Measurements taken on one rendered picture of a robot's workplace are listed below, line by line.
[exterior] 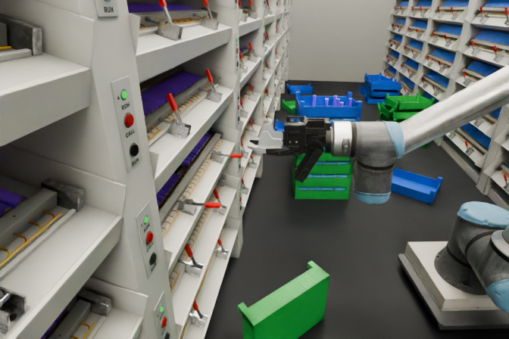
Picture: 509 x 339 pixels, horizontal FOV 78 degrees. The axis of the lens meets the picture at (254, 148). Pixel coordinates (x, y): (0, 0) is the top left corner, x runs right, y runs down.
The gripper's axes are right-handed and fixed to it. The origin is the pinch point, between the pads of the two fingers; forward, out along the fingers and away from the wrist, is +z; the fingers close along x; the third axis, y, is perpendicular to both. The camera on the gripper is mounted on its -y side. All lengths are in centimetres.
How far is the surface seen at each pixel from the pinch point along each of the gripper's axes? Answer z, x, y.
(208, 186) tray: 12.0, 5.8, -9.5
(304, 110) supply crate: -12, -75, -14
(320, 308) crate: -19, 0, -59
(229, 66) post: 11.1, -25.0, 16.9
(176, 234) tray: 12.7, 26.3, -9.1
